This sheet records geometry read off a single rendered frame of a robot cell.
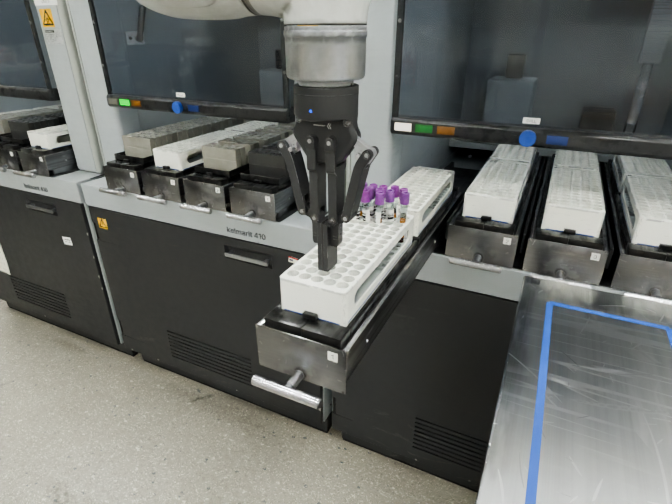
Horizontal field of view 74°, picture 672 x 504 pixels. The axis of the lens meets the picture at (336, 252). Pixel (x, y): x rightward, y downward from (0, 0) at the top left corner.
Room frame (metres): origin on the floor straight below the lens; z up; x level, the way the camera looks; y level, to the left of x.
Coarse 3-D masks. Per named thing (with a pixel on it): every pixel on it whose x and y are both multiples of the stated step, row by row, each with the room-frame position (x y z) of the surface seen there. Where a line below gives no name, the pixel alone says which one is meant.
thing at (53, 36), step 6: (42, 12) 1.46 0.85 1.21; (48, 12) 1.45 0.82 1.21; (42, 18) 1.47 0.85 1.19; (48, 18) 1.46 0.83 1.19; (48, 24) 1.46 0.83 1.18; (54, 24) 1.45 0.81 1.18; (48, 30) 1.46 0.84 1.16; (54, 30) 1.45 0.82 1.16; (60, 30) 1.44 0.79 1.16; (48, 36) 1.46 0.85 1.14; (54, 36) 1.45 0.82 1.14; (60, 36) 1.44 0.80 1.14; (48, 42) 1.47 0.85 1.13; (54, 42) 1.46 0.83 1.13; (60, 42) 1.44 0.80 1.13
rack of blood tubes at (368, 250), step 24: (360, 216) 0.74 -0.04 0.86; (384, 216) 0.74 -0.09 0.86; (408, 216) 0.74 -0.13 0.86; (360, 240) 0.64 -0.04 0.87; (384, 240) 0.64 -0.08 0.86; (408, 240) 0.72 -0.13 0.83; (312, 264) 0.56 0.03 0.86; (336, 264) 0.56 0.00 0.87; (360, 264) 0.56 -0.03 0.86; (384, 264) 0.66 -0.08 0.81; (288, 288) 0.51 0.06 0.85; (312, 288) 0.50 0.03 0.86; (336, 288) 0.49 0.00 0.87; (360, 288) 0.59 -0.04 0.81; (336, 312) 0.48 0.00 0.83
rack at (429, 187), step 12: (420, 168) 1.05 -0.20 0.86; (432, 168) 1.05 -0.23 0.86; (396, 180) 0.95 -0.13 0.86; (408, 180) 0.95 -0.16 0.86; (420, 180) 0.96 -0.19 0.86; (432, 180) 0.97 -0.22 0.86; (444, 180) 0.95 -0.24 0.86; (420, 192) 0.88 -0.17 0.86; (432, 192) 0.87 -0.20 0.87; (444, 192) 0.99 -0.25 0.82; (420, 204) 0.81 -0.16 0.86; (432, 204) 0.94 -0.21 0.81; (420, 216) 0.77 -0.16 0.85; (420, 228) 0.78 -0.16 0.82
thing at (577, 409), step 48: (528, 288) 0.57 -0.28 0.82; (576, 288) 0.57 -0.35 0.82; (528, 336) 0.45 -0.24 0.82; (576, 336) 0.45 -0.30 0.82; (624, 336) 0.45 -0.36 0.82; (528, 384) 0.37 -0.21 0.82; (576, 384) 0.37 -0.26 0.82; (624, 384) 0.37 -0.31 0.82; (528, 432) 0.30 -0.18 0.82; (576, 432) 0.30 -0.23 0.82; (624, 432) 0.30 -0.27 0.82; (480, 480) 0.25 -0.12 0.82; (528, 480) 0.25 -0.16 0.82; (576, 480) 0.25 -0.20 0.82; (624, 480) 0.25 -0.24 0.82
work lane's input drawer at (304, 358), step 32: (416, 256) 0.70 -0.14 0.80; (384, 288) 0.59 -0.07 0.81; (288, 320) 0.49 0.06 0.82; (320, 320) 0.49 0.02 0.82; (352, 320) 0.49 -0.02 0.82; (384, 320) 0.56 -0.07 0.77; (288, 352) 0.47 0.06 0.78; (320, 352) 0.45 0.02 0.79; (352, 352) 0.45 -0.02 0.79; (256, 384) 0.45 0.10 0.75; (288, 384) 0.44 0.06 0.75; (320, 384) 0.45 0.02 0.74
